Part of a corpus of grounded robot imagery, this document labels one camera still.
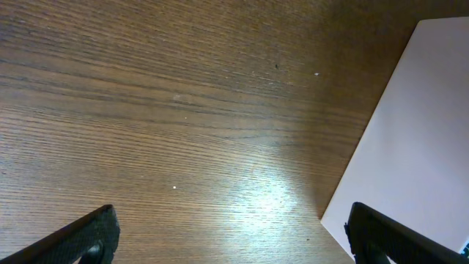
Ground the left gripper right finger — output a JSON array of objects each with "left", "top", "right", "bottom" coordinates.
[{"left": 344, "top": 202, "right": 468, "bottom": 264}]

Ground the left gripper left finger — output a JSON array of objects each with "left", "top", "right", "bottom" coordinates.
[{"left": 1, "top": 205, "right": 120, "bottom": 264}]

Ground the white cardboard box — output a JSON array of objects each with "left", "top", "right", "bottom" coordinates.
[{"left": 321, "top": 17, "right": 468, "bottom": 252}]

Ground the teal mouthwash bottle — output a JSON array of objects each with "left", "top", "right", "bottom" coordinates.
[{"left": 460, "top": 241, "right": 469, "bottom": 259}]

